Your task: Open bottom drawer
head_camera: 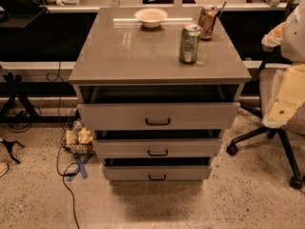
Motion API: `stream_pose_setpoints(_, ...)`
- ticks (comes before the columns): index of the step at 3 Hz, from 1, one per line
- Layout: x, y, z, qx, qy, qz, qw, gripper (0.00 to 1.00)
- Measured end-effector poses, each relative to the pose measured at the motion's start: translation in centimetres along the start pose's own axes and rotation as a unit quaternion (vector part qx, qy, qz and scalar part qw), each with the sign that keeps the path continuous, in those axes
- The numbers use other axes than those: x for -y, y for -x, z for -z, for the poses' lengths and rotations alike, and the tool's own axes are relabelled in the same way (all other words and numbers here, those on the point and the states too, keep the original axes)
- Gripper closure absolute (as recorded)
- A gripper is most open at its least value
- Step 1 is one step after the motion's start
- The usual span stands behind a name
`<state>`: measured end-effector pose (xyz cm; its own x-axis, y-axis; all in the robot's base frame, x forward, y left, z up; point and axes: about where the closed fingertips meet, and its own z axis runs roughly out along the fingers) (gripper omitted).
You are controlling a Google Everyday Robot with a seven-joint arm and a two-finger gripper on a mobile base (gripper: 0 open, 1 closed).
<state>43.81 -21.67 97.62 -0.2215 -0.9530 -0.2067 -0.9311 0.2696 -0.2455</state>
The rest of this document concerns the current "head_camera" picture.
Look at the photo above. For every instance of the grey bottom drawer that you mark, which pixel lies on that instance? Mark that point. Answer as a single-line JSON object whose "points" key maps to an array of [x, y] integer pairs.
{"points": [[156, 173]]}

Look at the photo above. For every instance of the grey drawer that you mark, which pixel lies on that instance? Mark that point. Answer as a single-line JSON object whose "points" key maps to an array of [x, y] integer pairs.
{"points": [[156, 173], [163, 116], [157, 148]]}

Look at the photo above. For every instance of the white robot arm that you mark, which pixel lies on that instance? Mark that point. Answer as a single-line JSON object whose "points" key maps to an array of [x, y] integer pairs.
{"points": [[288, 90]]}

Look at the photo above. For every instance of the grey drawer cabinet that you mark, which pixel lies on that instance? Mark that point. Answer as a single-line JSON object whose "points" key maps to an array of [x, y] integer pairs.
{"points": [[124, 63]]}

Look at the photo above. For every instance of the grey top drawer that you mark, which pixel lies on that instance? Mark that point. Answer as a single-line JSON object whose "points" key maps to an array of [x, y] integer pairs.
{"points": [[163, 116]]}

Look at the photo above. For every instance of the grey middle drawer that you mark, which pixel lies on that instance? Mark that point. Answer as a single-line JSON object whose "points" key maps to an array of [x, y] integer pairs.
{"points": [[157, 148]]}

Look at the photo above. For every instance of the green soda can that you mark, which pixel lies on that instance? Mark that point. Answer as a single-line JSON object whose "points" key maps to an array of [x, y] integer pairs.
{"points": [[190, 38]]}

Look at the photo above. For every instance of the crumpled snack bags pile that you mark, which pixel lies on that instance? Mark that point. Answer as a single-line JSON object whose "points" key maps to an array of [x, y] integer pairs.
{"points": [[79, 139]]}

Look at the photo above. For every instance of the blue tape cross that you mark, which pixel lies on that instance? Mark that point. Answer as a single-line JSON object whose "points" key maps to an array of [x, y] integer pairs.
{"points": [[81, 160]]}

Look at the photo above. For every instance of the white bowl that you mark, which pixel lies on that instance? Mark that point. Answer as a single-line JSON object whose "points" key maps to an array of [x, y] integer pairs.
{"points": [[151, 17]]}

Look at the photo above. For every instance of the brown soda can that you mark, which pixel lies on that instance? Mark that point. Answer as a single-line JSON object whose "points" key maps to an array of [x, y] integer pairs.
{"points": [[206, 21]]}

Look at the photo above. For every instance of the black straw stick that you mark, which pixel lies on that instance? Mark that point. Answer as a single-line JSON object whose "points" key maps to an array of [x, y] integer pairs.
{"points": [[222, 9]]}

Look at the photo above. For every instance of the office chair with beige seat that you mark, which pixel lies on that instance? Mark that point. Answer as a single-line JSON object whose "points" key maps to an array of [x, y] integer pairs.
{"points": [[295, 125]]}

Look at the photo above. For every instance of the black tripod foot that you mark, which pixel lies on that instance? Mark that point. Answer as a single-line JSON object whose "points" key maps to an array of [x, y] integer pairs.
{"points": [[9, 146]]}

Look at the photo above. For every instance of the black stand frame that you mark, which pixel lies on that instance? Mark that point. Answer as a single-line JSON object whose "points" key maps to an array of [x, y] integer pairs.
{"points": [[18, 108]]}

